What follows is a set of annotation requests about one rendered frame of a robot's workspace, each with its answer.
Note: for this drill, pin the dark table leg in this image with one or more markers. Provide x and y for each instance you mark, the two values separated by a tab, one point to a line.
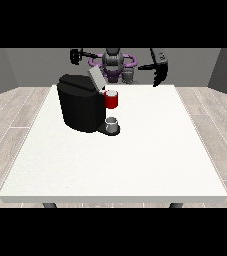
176	205
49	205

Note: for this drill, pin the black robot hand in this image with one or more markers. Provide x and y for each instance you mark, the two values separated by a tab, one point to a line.
161	73
74	56

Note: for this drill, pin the red pod holder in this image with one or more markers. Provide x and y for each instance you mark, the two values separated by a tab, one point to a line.
111	100

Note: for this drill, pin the small grey cup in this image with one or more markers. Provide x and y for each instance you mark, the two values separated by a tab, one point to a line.
111	125

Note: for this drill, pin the small grey coffee pod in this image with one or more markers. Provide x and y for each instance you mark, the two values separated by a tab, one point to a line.
127	76

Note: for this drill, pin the grey robot trunk purple rings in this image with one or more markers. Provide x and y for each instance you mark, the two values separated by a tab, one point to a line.
112	60

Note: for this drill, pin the pale grey machine lid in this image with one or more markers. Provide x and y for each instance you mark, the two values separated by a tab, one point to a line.
96	78

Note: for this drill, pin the black coffee machine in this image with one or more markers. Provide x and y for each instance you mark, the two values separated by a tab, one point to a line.
80	106

